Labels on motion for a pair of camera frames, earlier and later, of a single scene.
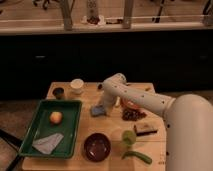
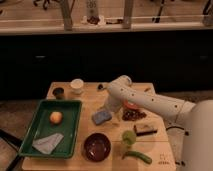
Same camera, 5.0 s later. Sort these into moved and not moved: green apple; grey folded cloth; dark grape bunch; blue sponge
Moved: blue sponge
Not moved: green apple; grey folded cloth; dark grape bunch
